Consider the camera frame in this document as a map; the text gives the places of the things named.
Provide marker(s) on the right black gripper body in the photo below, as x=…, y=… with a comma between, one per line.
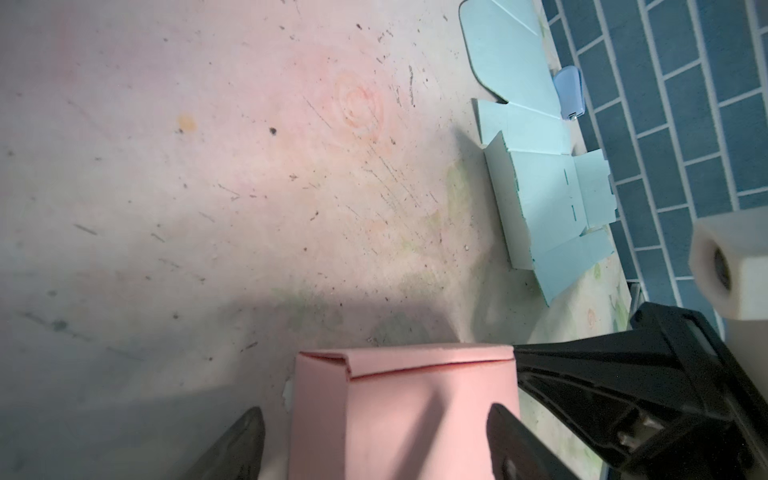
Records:
x=699, y=415

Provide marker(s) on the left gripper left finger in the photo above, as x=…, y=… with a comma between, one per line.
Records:
x=237, y=454

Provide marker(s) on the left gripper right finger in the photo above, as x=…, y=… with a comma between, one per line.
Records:
x=516, y=453

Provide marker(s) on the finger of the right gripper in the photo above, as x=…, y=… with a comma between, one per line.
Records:
x=618, y=393

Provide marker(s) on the pink paper box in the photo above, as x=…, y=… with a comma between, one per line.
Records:
x=407, y=412

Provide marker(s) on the light blue flat paper box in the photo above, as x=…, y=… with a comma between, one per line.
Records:
x=555, y=206

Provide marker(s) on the small blue clip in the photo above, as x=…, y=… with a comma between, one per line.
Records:
x=569, y=93

